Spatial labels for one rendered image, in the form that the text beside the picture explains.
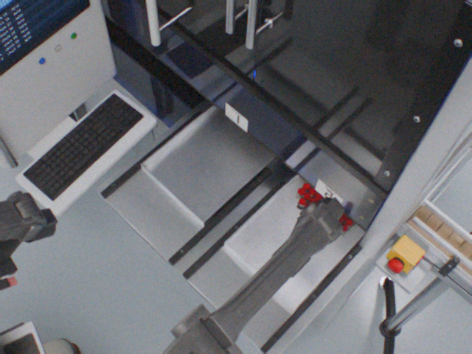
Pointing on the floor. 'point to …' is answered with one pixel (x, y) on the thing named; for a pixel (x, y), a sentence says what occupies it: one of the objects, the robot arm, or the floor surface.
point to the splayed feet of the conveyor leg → (389, 315)
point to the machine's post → (411, 183)
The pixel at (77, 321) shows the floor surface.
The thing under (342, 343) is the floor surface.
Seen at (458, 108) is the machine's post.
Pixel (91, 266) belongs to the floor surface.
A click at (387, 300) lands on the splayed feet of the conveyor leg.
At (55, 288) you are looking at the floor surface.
